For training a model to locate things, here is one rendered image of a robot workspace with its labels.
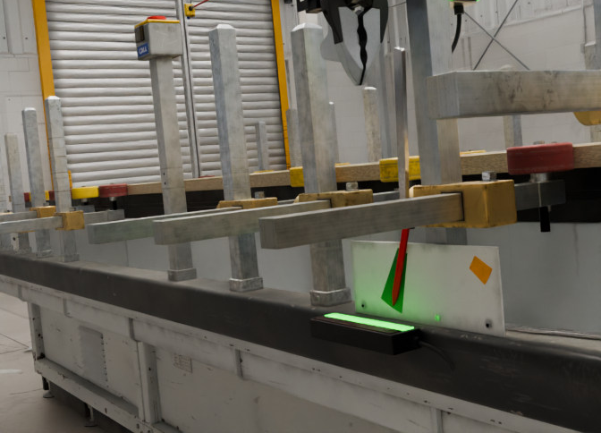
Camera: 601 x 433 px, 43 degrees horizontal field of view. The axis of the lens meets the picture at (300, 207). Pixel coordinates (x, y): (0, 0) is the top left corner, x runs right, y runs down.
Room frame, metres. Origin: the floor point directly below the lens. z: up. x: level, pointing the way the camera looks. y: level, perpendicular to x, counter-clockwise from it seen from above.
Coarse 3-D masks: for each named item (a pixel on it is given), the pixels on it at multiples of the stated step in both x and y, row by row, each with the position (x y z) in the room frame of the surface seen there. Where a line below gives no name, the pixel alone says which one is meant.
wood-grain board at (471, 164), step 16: (576, 144) 1.64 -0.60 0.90; (592, 144) 1.04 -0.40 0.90; (464, 160) 1.12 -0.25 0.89; (480, 160) 1.10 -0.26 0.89; (496, 160) 1.07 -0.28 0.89; (576, 160) 0.96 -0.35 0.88; (592, 160) 0.95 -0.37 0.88; (256, 176) 1.62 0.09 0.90; (272, 176) 1.56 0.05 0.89; (288, 176) 1.51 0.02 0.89; (336, 176) 1.38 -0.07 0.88; (352, 176) 1.34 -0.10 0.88; (368, 176) 1.31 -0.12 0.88; (128, 192) 2.22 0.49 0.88; (144, 192) 2.12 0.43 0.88; (160, 192) 2.03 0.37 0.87
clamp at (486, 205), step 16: (416, 192) 0.92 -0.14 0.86; (432, 192) 0.90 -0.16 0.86; (448, 192) 0.88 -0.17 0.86; (464, 192) 0.86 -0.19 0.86; (480, 192) 0.84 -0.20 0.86; (496, 192) 0.84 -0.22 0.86; (512, 192) 0.86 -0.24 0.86; (464, 208) 0.86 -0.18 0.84; (480, 208) 0.84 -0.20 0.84; (496, 208) 0.84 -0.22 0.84; (512, 208) 0.86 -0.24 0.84; (448, 224) 0.88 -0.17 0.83; (464, 224) 0.86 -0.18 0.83; (480, 224) 0.84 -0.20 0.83; (496, 224) 0.84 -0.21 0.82
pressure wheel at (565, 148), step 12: (540, 144) 0.93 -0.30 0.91; (552, 144) 0.92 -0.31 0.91; (564, 144) 0.93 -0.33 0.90; (516, 156) 0.94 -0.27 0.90; (528, 156) 0.93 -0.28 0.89; (540, 156) 0.92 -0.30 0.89; (552, 156) 0.92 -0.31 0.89; (564, 156) 0.93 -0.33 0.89; (516, 168) 0.94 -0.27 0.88; (528, 168) 0.93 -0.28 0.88; (540, 168) 0.92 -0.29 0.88; (552, 168) 0.92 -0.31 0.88; (564, 168) 0.93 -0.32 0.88; (540, 180) 0.95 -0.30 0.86; (552, 180) 0.96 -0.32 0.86; (540, 216) 0.96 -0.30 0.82; (540, 228) 0.96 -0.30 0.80
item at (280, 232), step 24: (528, 192) 0.92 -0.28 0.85; (552, 192) 0.95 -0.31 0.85; (288, 216) 0.73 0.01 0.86; (312, 216) 0.74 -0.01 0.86; (336, 216) 0.76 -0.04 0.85; (360, 216) 0.78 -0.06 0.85; (384, 216) 0.79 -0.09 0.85; (408, 216) 0.81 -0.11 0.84; (432, 216) 0.83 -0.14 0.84; (456, 216) 0.85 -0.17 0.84; (264, 240) 0.74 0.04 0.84; (288, 240) 0.73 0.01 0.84; (312, 240) 0.74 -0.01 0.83
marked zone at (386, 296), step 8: (392, 264) 0.97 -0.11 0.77; (392, 272) 0.97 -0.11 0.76; (392, 280) 0.97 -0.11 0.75; (384, 288) 0.98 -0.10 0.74; (392, 288) 0.97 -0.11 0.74; (400, 288) 0.96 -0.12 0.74; (384, 296) 0.99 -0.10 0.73; (400, 296) 0.96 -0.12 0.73; (392, 304) 0.97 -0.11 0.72; (400, 304) 0.96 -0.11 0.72; (400, 312) 0.96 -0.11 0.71
